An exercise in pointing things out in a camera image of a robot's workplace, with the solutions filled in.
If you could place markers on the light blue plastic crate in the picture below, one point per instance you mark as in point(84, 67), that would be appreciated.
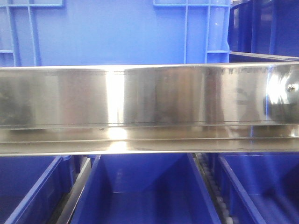
point(102, 32)

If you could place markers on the roller track strip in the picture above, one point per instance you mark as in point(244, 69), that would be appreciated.
point(205, 168)

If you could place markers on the dark blue lower middle bin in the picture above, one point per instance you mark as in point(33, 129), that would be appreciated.
point(145, 189)

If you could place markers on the dark blue bin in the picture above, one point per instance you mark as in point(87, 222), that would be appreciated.
point(145, 189)
point(266, 29)
point(32, 186)
point(258, 188)

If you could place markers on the dark blue lower right bin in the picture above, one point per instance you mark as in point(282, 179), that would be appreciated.
point(258, 188)

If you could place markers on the dark blue upper right bin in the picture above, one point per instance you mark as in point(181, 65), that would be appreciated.
point(266, 29)

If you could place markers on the dark blue lower left bin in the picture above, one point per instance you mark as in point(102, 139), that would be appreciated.
point(32, 186)

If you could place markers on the stainless steel shelf rail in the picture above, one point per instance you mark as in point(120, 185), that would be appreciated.
point(117, 109)

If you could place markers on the grey metal divider rail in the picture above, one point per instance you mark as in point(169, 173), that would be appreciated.
point(65, 209)

